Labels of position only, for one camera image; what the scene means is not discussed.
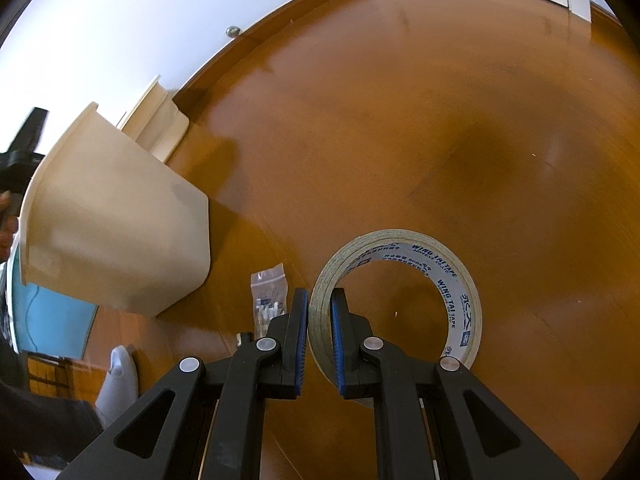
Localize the beige plastic bin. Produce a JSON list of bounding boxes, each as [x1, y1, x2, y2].
[[18, 102, 212, 317]]

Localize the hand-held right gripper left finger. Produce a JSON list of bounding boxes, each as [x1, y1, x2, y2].
[[74, 287, 309, 480]]

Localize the beige door frame base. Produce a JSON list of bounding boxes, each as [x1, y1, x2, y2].
[[116, 75, 191, 164]]

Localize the person's dark trousers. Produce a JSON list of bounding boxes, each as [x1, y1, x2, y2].
[[0, 337, 107, 467]]

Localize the person's left hand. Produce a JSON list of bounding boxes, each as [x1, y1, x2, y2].
[[0, 191, 21, 262]]

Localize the white tape roll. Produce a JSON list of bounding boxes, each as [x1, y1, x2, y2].
[[307, 228, 484, 402]]

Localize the small clear plastic bag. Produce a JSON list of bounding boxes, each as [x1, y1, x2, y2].
[[249, 263, 290, 341]]

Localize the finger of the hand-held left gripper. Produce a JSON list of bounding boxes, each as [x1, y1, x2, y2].
[[16, 107, 51, 155]]

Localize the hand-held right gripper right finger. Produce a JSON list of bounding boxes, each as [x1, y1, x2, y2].
[[330, 287, 577, 480]]

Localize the blue board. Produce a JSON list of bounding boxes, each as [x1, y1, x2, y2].
[[9, 252, 99, 361]]

